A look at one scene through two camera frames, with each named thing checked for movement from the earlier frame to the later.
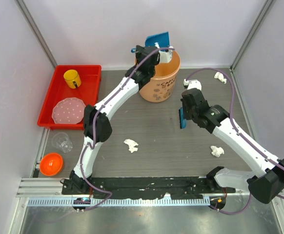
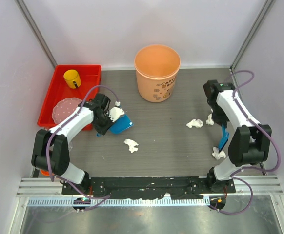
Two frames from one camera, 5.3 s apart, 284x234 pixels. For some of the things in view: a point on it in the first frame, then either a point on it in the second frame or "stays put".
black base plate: (179, 187) stays put
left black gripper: (138, 50) → (103, 130)
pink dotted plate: (70, 110) stays put
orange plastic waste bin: (160, 87) stays put
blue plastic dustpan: (162, 40) → (120, 124)
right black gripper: (186, 115) → (220, 120)
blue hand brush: (183, 122) → (224, 138)
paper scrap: (131, 145) stays put
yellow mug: (72, 78) stays put
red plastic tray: (88, 92) stays put
